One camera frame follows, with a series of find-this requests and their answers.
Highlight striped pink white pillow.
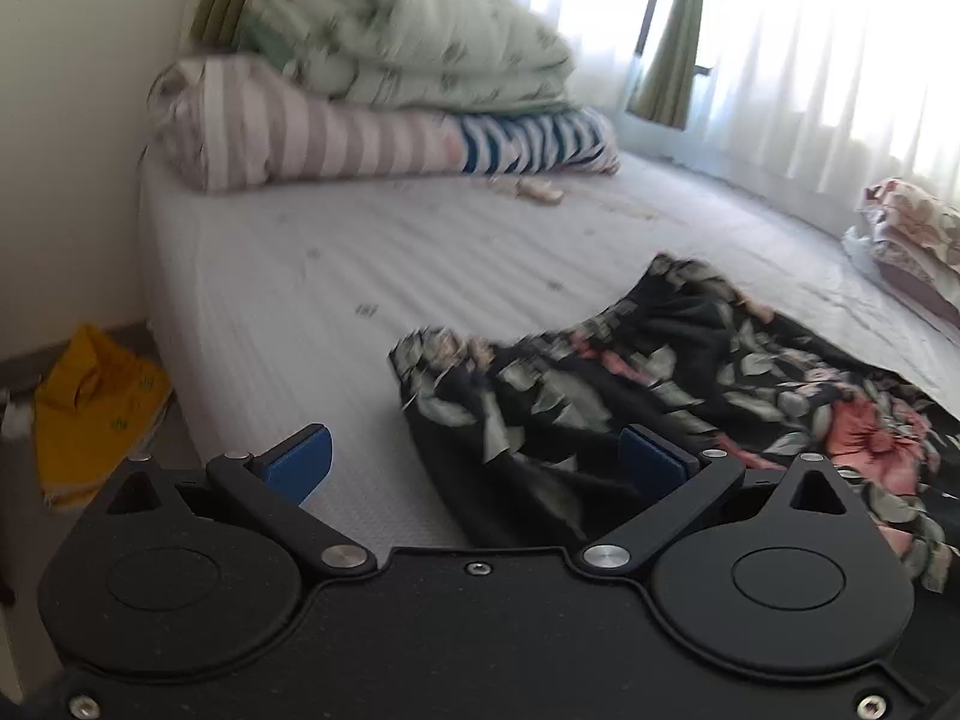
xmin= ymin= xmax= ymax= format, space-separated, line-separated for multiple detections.
xmin=148 ymin=54 xmax=470 ymax=194

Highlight blue white striped pillow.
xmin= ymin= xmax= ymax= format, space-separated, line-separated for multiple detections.
xmin=457 ymin=106 xmax=621 ymax=177

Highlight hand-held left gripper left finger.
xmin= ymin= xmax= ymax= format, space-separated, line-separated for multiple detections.
xmin=103 ymin=424 xmax=378 ymax=580

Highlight white sheer curtain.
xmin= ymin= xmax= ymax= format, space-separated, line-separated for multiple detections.
xmin=442 ymin=0 xmax=960 ymax=196

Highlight yellow cloth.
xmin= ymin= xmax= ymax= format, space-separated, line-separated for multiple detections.
xmin=34 ymin=324 xmax=173 ymax=509

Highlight white mattress bed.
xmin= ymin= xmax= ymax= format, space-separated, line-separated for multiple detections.
xmin=137 ymin=146 xmax=960 ymax=552

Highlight green leaf print quilt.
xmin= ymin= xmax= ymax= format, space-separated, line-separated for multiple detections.
xmin=238 ymin=0 xmax=577 ymax=117

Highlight black floral pants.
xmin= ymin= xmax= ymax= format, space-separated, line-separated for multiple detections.
xmin=388 ymin=253 xmax=960 ymax=593

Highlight floral folded bedding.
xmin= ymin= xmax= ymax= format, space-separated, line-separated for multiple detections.
xmin=841 ymin=178 xmax=960 ymax=331

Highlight olive green curtain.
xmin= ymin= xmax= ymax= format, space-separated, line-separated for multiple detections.
xmin=626 ymin=0 xmax=708 ymax=131

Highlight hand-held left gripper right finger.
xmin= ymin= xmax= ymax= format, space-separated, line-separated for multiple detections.
xmin=579 ymin=424 xmax=860 ymax=580

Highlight small beige object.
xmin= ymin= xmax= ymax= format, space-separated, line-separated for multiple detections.
xmin=487 ymin=176 xmax=565 ymax=206

